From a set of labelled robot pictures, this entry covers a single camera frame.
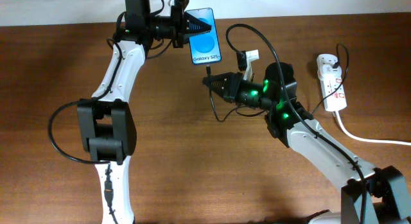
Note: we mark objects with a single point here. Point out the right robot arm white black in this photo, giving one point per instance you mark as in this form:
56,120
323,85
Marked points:
368,194

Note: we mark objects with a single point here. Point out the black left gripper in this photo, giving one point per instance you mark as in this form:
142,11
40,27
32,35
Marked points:
180,24

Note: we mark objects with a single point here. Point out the white power strip red switches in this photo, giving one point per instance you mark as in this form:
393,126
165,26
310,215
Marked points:
333,94

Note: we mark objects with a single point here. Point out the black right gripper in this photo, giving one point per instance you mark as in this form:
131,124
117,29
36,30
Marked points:
234,82

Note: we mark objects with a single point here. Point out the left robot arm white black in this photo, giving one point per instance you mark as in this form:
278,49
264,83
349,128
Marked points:
107,128

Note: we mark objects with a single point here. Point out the blue Galaxy smartphone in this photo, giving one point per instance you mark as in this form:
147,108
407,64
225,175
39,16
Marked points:
205,48

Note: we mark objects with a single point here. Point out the white USB charger adapter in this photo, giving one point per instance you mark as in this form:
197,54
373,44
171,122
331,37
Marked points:
328,67

